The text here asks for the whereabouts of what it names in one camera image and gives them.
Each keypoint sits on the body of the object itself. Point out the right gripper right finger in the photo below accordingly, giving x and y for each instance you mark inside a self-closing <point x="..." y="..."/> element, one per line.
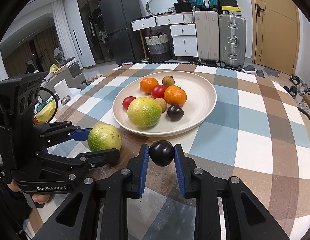
<point x="245" y="216"/>

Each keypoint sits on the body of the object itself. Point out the grey slipper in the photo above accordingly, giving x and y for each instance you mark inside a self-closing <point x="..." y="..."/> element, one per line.
<point x="249" y="69"/>
<point x="260" y="73"/>

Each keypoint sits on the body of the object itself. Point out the white drawer desk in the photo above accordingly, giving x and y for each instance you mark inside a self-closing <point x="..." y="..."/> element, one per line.
<point x="182" y="28"/>

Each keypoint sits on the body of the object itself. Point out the yellow green guava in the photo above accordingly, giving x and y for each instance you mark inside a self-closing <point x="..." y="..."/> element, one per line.
<point x="144" y="112"/>

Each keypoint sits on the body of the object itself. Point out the red cherry tomato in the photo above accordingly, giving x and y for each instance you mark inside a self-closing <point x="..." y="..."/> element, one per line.
<point x="127" y="101"/>
<point x="158" y="91"/>

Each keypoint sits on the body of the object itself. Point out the small orange mandarin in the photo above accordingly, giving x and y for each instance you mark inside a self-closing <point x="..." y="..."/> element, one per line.
<point x="147" y="84"/>

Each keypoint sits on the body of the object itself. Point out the cream round plate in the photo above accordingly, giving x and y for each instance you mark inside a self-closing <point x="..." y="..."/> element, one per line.
<point x="201" y="100"/>

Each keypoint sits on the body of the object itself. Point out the wooden door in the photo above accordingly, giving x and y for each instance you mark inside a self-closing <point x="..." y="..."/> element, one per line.
<point x="276" y="34"/>

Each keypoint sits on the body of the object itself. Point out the large orange mandarin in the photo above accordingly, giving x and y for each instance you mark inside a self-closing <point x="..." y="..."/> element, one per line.
<point x="175" y="95"/>

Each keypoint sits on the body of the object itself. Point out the black refrigerator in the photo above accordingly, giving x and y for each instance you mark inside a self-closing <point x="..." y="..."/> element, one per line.
<point x="118" y="16"/>

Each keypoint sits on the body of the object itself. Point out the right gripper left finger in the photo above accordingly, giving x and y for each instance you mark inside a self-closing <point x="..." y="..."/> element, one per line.
<point x="97" y="209"/>

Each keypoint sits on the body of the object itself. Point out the checkered tablecloth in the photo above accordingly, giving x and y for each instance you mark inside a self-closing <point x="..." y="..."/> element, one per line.
<point x="255" y="133"/>

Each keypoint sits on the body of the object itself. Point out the dark purple plum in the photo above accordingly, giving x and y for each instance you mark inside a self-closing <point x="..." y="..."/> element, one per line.
<point x="161" y="153"/>
<point x="175" y="112"/>

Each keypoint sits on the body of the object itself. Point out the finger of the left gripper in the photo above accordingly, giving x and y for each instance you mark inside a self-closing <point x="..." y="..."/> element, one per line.
<point x="83" y="162"/>
<point x="54" y="133"/>

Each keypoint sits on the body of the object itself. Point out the left hand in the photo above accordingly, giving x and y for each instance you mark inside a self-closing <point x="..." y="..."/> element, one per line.
<point x="38" y="198"/>

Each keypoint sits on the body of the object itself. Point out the yellow black box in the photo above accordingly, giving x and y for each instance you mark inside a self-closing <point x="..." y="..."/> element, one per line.
<point x="230" y="10"/>

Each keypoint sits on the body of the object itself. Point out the silver grey suitcase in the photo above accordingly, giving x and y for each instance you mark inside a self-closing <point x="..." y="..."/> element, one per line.
<point x="232" y="40"/>

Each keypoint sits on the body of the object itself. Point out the beige suitcase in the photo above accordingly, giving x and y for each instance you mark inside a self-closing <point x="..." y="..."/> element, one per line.
<point x="208" y="35"/>

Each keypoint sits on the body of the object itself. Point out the woven laundry basket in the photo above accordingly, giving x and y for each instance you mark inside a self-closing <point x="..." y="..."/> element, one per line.
<point x="159" y="47"/>

